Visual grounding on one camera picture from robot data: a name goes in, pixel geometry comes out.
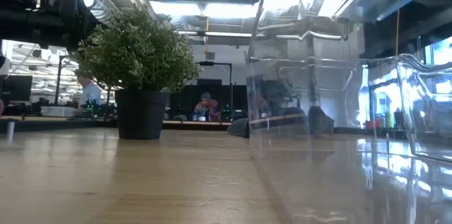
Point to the black overhead camera stand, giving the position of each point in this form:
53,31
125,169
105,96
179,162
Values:
220,75

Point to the wooden background desk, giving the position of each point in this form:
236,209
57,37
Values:
196,124

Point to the large clear plastic bin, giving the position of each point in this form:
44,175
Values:
318,118

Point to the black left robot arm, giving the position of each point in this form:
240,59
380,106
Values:
24,22

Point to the person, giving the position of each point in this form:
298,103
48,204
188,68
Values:
206,108
90,93

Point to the green artificial bushy plant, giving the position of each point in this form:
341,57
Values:
136,51

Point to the short metal post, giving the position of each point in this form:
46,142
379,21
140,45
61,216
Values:
11,130

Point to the black plastic plant pot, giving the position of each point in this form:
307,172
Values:
141,114

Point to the long ceiling light fixture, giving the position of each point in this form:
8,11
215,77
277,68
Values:
201,9

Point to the black computer monitor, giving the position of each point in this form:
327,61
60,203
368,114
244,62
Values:
17,88

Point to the small clear plastic bin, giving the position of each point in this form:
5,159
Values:
429,111

